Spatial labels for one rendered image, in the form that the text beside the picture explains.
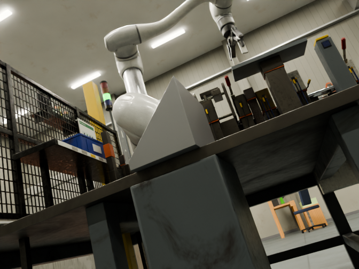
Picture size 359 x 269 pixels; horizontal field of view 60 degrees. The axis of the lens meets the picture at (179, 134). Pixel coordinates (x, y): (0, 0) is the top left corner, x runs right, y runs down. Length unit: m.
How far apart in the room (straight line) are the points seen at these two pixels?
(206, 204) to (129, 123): 0.45
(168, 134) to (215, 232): 0.32
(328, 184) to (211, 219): 1.30
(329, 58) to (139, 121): 0.94
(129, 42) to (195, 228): 1.08
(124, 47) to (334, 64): 1.02
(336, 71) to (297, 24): 10.60
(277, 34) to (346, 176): 10.17
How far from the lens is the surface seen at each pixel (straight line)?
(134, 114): 1.15
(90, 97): 2.81
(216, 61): 11.98
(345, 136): 0.96
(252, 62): 1.56
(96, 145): 1.88
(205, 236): 0.92
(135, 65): 1.71
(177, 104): 0.97
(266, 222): 10.38
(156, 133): 0.97
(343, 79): 1.58
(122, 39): 1.68
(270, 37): 12.02
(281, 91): 1.53
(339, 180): 2.12
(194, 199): 0.93
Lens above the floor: 0.43
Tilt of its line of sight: 20 degrees up
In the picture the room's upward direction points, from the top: 17 degrees counter-clockwise
